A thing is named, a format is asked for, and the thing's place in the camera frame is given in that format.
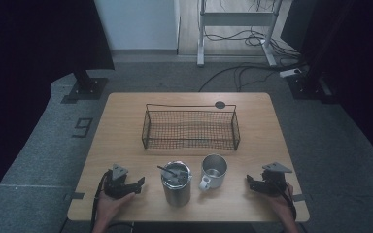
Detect white metal desk frame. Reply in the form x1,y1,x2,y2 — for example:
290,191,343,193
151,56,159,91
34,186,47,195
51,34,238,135
196,0,285,68

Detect white power strip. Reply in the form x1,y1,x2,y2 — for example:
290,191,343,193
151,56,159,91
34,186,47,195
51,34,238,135
278,68,302,79

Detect person's right hand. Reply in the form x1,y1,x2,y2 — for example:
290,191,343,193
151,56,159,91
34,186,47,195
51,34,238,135
266,182,297,227

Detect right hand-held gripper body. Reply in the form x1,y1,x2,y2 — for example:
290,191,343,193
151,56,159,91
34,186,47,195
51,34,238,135
259,161,293,197

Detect black wire mesh basket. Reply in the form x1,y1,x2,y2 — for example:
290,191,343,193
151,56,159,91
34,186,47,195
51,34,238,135
141,102,242,151

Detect black straw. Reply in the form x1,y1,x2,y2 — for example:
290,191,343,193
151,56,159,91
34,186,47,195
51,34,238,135
156,165,188,183

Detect black curtain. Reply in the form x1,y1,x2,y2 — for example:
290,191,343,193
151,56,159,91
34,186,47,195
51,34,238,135
0,0,116,215
280,0,373,173

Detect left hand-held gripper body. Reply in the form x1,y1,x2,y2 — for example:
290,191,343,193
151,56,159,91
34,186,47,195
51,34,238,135
103,163,138,199

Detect black floor cables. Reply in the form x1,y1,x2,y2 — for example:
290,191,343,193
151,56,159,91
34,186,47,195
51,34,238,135
197,0,309,93

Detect person's left hand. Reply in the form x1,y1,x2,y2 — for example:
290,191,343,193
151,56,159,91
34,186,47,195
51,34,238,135
94,190,137,227

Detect steel mug with white handle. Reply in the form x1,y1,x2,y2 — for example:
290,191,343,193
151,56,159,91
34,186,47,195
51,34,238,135
198,153,229,192

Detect right hand-held gripper cable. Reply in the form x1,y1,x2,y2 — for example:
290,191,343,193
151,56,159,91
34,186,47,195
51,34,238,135
271,179,298,221

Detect black stand base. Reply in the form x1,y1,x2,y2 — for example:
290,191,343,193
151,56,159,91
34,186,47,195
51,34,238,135
65,69,109,102
286,72,338,105

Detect tall steel tumbler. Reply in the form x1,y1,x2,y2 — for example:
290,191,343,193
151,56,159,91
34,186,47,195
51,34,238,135
160,160,193,208

